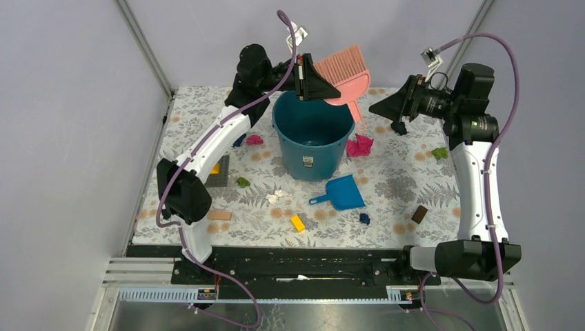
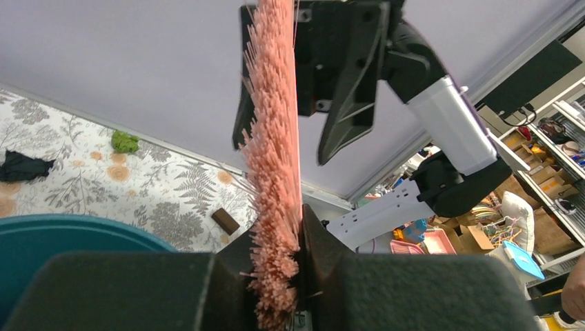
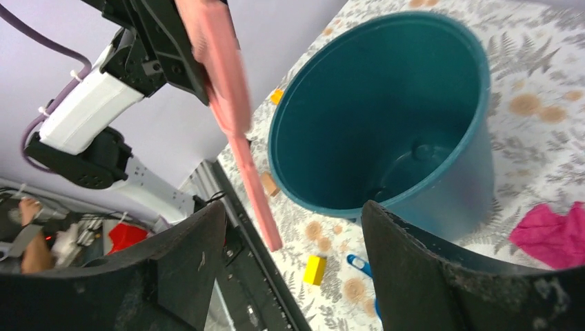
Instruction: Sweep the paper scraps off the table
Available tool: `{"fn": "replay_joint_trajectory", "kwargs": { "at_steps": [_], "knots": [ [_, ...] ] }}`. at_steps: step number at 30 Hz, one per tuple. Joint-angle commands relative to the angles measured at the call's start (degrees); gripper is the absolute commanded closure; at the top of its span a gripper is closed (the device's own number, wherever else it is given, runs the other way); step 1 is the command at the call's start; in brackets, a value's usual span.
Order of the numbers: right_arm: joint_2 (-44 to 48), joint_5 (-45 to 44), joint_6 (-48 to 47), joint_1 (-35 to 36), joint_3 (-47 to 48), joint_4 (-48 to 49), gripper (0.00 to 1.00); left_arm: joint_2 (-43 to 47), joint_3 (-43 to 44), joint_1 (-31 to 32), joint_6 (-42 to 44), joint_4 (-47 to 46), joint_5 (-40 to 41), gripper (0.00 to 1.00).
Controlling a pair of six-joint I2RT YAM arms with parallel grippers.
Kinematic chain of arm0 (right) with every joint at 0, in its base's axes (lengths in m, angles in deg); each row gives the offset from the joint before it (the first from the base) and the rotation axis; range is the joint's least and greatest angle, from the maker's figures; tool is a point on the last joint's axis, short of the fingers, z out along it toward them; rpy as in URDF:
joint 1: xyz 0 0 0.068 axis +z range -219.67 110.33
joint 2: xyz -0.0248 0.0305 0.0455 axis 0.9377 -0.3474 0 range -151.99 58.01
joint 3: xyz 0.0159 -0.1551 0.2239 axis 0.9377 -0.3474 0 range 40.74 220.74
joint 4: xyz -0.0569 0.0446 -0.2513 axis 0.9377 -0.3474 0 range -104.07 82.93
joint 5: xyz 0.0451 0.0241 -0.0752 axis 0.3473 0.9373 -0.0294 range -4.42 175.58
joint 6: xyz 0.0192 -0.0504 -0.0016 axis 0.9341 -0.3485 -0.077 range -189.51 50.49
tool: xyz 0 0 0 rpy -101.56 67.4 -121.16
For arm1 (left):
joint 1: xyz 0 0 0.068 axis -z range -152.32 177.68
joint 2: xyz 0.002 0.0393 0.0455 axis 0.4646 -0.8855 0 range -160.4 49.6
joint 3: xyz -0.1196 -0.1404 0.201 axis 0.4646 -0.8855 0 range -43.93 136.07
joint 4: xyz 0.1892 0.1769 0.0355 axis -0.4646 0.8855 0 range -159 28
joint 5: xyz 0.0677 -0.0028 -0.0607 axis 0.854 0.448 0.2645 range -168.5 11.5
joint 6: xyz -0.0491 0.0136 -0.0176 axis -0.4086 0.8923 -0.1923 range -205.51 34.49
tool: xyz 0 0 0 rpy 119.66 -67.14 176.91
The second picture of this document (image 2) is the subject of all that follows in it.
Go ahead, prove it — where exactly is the green crumpled paper scrap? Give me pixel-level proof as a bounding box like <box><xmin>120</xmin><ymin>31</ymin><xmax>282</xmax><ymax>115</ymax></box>
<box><xmin>110</xmin><ymin>130</ymin><xmax>140</xmax><ymax>154</ymax></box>

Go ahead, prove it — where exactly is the black crumpled paper scrap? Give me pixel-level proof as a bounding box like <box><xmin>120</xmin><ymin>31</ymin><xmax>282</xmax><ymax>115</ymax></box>
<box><xmin>1</xmin><ymin>150</ymin><xmax>55</xmax><ymax>183</ymax></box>

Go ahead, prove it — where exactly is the metal storage shelf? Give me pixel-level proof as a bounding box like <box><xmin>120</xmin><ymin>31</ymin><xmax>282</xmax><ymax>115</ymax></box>
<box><xmin>499</xmin><ymin>78</ymin><xmax>584</xmax><ymax>278</ymax></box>

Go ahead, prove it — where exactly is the dark brown wooden block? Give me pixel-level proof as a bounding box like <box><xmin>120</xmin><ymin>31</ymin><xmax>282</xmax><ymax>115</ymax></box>
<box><xmin>211</xmin><ymin>208</ymin><xmax>240</xmax><ymax>236</ymax></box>

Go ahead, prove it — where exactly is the teal plastic bucket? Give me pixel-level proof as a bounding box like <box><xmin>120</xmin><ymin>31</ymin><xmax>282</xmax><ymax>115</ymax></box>
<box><xmin>1</xmin><ymin>214</ymin><xmax>177</xmax><ymax>325</ymax></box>

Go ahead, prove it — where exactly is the pink hand brush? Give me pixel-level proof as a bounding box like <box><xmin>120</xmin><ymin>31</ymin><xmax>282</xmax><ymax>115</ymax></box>
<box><xmin>243</xmin><ymin>1</ymin><xmax>302</xmax><ymax>330</ymax></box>

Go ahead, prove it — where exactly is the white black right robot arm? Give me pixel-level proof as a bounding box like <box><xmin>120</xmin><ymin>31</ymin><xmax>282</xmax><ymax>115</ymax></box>
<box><xmin>232</xmin><ymin>1</ymin><xmax>511</xmax><ymax>249</ymax></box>

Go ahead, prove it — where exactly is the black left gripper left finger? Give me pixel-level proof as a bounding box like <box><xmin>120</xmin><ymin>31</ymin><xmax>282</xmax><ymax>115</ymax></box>
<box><xmin>1</xmin><ymin>234</ymin><xmax>257</xmax><ymax>330</ymax></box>

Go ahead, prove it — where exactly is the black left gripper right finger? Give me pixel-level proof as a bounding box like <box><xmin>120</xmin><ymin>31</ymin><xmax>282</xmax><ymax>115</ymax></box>
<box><xmin>302</xmin><ymin>205</ymin><xmax>538</xmax><ymax>330</ymax></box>

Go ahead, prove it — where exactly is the person's hand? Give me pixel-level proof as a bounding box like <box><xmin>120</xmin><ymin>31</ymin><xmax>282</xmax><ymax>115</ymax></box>
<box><xmin>561</xmin><ymin>261</ymin><xmax>584</xmax><ymax>321</ymax></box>

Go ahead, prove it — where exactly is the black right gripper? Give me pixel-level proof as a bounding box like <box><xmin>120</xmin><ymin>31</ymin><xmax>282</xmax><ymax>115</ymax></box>
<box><xmin>232</xmin><ymin>1</ymin><xmax>404</xmax><ymax>166</ymax></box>

